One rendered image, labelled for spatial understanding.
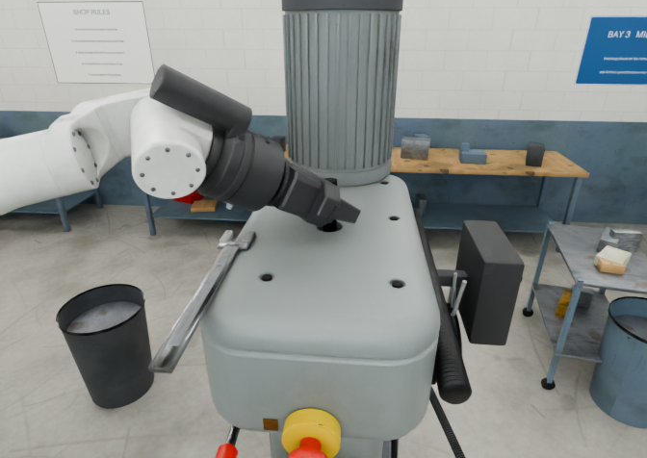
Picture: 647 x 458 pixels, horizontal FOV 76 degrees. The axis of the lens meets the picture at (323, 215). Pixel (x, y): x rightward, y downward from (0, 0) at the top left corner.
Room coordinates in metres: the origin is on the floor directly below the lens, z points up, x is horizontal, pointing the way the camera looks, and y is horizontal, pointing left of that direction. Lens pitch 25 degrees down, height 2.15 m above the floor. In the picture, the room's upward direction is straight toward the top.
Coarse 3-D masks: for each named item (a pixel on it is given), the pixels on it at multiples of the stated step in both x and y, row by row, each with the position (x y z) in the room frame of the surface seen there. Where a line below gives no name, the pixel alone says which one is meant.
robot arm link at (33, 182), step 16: (0, 144) 0.37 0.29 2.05; (16, 144) 0.37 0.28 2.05; (32, 144) 0.37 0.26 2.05; (0, 160) 0.35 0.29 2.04; (16, 160) 0.35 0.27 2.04; (32, 160) 0.36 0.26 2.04; (0, 176) 0.35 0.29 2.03; (16, 176) 0.35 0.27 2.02; (32, 176) 0.35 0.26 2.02; (48, 176) 0.36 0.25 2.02; (0, 192) 0.34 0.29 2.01; (16, 192) 0.35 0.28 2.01; (32, 192) 0.35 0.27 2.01; (48, 192) 0.36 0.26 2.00; (64, 192) 0.37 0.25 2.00; (0, 208) 0.35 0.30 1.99; (16, 208) 0.36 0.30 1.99
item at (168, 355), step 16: (224, 240) 0.47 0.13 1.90; (224, 256) 0.42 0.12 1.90; (208, 272) 0.39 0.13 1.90; (224, 272) 0.39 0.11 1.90; (208, 288) 0.36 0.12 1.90; (192, 304) 0.33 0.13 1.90; (208, 304) 0.34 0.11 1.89; (192, 320) 0.31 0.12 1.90; (176, 336) 0.29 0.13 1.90; (192, 336) 0.29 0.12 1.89; (160, 352) 0.27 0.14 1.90; (176, 352) 0.27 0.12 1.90; (160, 368) 0.25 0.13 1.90
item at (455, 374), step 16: (432, 272) 0.53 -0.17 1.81; (448, 320) 0.42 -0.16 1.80; (448, 336) 0.39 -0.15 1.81; (448, 352) 0.36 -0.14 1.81; (448, 368) 0.34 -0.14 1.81; (464, 368) 0.35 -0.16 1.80; (448, 384) 0.32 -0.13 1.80; (464, 384) 0.32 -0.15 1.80; (448, 400) 0.32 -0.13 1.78; (464, 400) 0.32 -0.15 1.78
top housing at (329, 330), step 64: (384, 192) 0.65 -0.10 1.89; (256, 256) 0.44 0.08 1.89; (320, 256) 0.44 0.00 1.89; (384, 256) 0.44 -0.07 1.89; (256, 320) 0.32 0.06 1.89; (320, 320) 0.32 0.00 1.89; (384, 320) 0.32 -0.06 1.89; (256, 384) 0.31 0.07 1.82; (320, 384) 0.30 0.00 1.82; (384, 384) 0.30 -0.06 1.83
